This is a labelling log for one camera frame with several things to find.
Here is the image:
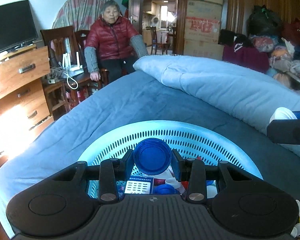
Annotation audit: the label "white bottle cap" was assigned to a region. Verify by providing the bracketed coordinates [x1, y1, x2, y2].
[269, 107, 297, 123]

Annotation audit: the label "blue bottle cap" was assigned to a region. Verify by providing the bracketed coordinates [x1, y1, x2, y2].
[133, 138, 172, 176]

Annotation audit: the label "blue white medicine box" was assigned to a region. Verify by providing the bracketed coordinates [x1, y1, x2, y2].
[125, 176, 153, 194]

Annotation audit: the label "blue plastic basket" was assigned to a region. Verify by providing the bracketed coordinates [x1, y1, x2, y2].
[77, 120, 264, 201]

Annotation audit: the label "light blue folded duvet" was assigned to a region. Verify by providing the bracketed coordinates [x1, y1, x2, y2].
[133, 55, 300, 157]

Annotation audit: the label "dark blue bed sheet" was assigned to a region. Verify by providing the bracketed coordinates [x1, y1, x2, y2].
[0, 71, 300, 237]

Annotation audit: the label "pile of clothes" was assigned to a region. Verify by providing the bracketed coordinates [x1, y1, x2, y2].
[219, 5, 300, 91]

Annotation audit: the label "wooden chair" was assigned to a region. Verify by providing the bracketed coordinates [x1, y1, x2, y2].
[39, 25, 91, 91]

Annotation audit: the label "woman in red jacket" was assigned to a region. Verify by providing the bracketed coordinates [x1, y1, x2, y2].
[84, 0, 148, 82]

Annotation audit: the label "wooden drawer cabinet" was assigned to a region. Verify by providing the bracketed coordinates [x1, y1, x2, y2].
[0, 47, 53, 157]

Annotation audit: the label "stacked cardboard boxes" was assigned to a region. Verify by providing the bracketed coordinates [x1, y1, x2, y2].
[183, 0, 225, 60]

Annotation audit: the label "black television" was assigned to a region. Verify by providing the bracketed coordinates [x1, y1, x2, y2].
[0, 0, 38, 53]

